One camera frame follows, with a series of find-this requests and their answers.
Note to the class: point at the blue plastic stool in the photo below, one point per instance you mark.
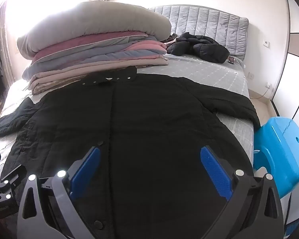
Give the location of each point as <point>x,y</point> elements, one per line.
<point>281,159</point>

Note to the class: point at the patterned curtain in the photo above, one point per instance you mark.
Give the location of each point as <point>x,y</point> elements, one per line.
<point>8,54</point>

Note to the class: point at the grey padded headboard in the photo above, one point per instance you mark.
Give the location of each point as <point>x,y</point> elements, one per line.
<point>209,20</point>

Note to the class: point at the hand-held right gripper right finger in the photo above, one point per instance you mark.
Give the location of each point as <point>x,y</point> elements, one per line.
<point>215,174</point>

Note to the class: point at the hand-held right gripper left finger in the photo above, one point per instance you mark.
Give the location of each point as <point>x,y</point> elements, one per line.
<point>85,171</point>

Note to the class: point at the black puffer jacket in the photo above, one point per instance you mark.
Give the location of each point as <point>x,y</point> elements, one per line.
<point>201,47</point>

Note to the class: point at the stack of folded quilts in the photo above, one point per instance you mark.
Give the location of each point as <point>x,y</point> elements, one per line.
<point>89,42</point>

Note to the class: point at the small dark box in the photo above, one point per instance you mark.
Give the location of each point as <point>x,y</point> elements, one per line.
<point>231,59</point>

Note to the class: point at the white wall socket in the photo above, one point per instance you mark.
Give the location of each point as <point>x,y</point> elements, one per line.
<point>251,76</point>
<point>266,43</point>

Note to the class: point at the black quilted coat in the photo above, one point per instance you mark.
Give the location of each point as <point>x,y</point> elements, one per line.
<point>139,117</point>

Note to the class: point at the white and brown wardrobe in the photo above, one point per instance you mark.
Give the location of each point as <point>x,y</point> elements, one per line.
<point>296,54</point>

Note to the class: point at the bright window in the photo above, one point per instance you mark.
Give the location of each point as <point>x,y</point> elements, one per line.
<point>47,2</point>

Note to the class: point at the bed with grey patterned sheet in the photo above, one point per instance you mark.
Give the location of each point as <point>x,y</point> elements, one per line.
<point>214,72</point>

